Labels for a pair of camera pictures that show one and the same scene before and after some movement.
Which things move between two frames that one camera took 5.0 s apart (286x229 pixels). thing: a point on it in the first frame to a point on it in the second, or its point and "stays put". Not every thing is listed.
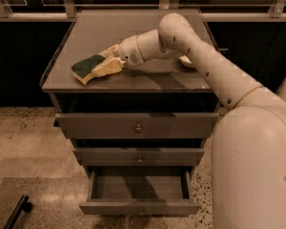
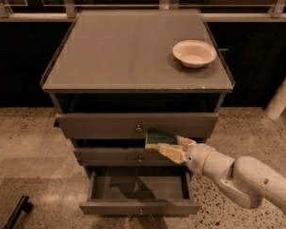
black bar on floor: (24, 204) stays put
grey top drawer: (137, 125) stays put
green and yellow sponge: (83, 70) to (156, 135)
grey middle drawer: (139, 156) stays put
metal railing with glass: (256, 3) stays put
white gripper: (128, 52) to (196, 157)
